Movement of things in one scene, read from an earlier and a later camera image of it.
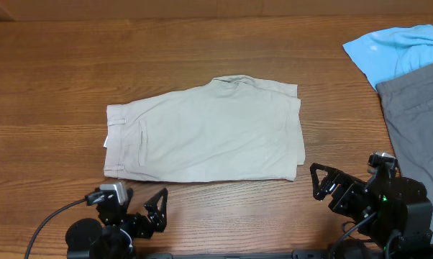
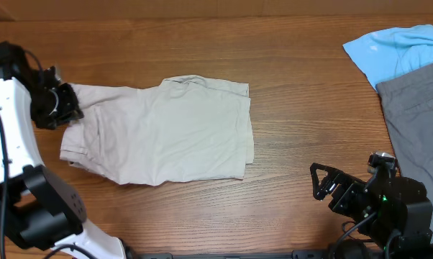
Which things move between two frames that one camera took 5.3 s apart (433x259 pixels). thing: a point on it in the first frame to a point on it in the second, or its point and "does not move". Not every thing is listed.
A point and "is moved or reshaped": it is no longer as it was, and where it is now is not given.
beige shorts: x=233 y=128 is moved or reshaped
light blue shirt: x=390 y=54 does not move
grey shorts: x=416 y=106 does not move
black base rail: x=307 y=255 does not move
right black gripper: x=349 y=186 does not move
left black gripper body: x=134 y=224 to x=53 y=108
